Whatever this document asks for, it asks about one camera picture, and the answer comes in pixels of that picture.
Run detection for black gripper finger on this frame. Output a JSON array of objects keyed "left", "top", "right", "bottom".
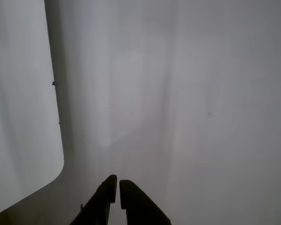
[
  {"left": 119, "top": 180, "right": 172, "bottom": 225},
  {"left": 69, "top": 174, "right": 118, "bottom": 225}
]

